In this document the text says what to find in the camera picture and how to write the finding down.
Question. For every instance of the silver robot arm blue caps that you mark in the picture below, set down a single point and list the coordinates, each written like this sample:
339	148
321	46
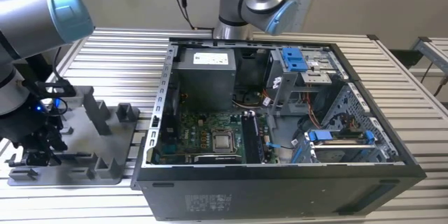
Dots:
29	19

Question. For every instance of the grey parts rack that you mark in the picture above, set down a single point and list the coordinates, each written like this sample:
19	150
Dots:
87	142

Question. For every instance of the green motherboard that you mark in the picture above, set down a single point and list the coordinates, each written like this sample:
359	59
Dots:
197	129

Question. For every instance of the grey power supply unit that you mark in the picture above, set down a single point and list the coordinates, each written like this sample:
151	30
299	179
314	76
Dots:
203	87

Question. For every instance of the CPU socket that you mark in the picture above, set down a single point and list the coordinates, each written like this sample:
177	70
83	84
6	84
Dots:
222	130

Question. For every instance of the black graphics card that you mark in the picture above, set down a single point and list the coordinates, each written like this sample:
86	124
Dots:
217	159

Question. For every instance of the silver CPU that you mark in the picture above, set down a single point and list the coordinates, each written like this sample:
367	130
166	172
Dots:
223	142

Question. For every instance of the black open PC case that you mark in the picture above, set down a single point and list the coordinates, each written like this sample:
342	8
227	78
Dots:
245	195

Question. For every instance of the blue plastic drive latch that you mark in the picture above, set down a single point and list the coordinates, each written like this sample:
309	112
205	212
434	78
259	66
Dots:
293	56

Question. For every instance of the grey metal drive cage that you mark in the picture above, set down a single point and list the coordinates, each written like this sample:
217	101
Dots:
317	77

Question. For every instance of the hard disk in blue carrier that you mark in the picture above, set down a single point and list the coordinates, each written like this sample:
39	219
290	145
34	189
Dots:
337	144

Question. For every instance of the black box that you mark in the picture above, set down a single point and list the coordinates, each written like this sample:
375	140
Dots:
406	58

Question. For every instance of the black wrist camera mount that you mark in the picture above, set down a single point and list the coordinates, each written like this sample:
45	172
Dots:
53	89

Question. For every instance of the aluminium frame table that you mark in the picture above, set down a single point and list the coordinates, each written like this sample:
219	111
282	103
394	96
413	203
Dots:
431	51

